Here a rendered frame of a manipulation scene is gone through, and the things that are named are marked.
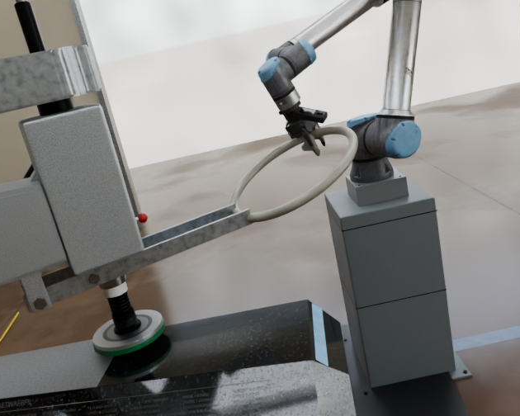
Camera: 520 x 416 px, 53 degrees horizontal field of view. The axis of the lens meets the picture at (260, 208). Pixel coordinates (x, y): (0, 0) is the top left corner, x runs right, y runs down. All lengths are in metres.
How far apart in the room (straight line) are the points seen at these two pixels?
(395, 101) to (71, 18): 4.68
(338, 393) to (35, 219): 0.89
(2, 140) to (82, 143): 5.25
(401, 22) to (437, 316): 1.24
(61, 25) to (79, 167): 4.94
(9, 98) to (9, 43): 5.10
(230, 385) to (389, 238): 1.09
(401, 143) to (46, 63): 1.30
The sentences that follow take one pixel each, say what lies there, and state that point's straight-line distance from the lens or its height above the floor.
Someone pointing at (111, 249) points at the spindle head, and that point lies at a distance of 1.47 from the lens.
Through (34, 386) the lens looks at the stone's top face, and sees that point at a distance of 1.69.
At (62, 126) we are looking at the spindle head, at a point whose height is 1.49.
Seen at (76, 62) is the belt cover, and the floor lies 1.63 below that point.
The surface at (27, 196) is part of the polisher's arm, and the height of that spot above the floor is 1.34.
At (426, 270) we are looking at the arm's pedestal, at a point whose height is 0.53.
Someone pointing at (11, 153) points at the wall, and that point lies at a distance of 6.63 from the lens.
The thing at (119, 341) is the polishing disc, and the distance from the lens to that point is 1.61.
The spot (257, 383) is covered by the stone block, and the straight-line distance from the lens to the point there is 1.40.
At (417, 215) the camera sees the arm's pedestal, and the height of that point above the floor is 0.79.
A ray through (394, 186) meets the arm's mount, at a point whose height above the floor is 0.90.
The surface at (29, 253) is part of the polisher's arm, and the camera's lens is 1.46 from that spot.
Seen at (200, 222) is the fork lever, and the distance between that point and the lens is 1.70.
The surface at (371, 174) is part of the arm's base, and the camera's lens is 2.26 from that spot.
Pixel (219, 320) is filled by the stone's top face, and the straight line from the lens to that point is 1.66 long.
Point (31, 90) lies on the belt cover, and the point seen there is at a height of 1.59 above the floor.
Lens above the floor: 1.56
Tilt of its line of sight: 17 degrees down
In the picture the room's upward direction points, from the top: 13 degrees counter-clockwise
